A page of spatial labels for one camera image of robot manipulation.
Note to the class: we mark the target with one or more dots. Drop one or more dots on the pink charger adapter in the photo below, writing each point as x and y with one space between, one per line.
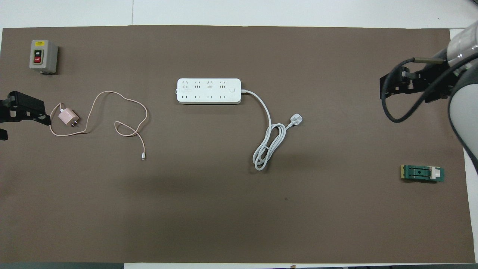
66 116

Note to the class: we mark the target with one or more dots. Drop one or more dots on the green clip block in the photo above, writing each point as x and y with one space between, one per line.
418 173

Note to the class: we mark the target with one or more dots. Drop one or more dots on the grey on-off switch box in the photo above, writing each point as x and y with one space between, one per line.
47 56

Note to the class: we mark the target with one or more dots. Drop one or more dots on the white power strip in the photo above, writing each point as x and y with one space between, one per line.
209 90

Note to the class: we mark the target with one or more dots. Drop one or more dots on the brown table mat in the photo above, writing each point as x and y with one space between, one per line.
224 209

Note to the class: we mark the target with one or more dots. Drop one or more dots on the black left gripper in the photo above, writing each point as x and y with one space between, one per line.
5 114

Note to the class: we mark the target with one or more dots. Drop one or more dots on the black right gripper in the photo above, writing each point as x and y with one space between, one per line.
435 80

